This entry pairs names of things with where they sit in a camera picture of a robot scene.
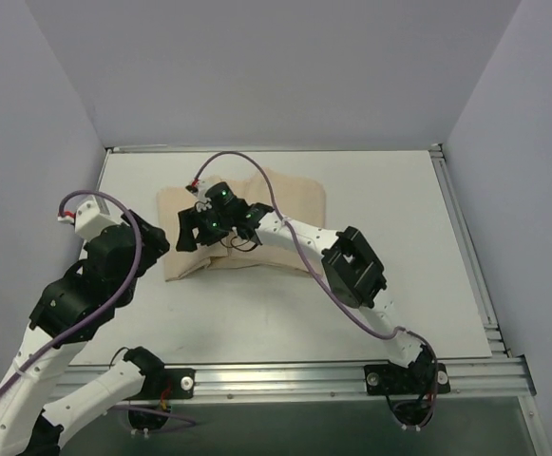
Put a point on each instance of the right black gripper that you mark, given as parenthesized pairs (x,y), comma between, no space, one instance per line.
(199,227)

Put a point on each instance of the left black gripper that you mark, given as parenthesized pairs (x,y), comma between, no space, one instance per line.
(147,235)

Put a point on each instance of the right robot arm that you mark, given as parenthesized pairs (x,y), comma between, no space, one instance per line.
(342,262)

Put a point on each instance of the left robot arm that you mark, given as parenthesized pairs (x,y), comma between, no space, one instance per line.
(67,316)

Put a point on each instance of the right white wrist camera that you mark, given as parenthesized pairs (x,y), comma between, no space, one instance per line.
(199,190)

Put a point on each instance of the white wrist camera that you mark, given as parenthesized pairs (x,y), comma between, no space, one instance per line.
(199,190)
(90,218)

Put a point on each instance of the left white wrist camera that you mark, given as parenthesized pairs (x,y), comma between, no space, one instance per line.
(90,218)

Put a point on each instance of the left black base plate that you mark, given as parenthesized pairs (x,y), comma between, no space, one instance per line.
(168,384)

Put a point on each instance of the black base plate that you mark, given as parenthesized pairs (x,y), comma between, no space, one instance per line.
(392,380)
(168,384)

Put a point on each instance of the back aluminium rail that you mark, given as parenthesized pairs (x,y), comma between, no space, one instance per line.
(266,148)

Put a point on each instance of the aluminium rail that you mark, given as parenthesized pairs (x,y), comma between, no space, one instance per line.
(469,256)
(266,148)
(345,381)

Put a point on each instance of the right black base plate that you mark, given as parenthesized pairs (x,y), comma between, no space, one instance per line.
(392,380)

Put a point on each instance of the right side aluminium rail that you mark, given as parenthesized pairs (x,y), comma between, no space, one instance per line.
(469,256)

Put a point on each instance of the front aluminium rail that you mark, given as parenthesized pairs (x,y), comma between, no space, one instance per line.
(345,381)

